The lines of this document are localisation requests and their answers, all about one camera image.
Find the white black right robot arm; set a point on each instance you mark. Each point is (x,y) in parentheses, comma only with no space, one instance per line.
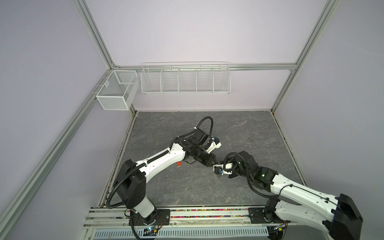
(338,216)

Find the small white mesh basket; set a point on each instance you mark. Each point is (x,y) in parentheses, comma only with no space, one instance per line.
(118,90)

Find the white vented cable duct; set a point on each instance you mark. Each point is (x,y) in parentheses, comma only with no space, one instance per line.
(184,233)

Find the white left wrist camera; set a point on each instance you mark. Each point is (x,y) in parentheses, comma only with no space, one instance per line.
(214,144)

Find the long white wire basket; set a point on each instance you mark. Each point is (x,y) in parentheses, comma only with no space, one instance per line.
(195,78)

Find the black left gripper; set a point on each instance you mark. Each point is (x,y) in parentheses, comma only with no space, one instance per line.
(208,162)

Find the aluminium frame corner post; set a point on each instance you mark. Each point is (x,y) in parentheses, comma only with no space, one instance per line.
(326,14)

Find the aluminium base rail with beads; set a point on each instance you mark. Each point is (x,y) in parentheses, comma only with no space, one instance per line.
(184,217)

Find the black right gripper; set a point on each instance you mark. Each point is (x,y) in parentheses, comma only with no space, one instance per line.
(231,175)

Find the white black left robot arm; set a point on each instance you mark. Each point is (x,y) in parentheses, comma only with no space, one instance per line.
(129,189)

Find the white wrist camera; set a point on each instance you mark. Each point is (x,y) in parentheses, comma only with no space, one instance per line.
(223,169)
(214,144)

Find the left aluminium frame post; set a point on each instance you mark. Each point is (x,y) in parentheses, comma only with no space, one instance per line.
(84,11)

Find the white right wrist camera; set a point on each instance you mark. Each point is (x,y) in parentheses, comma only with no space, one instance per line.
(223,169)

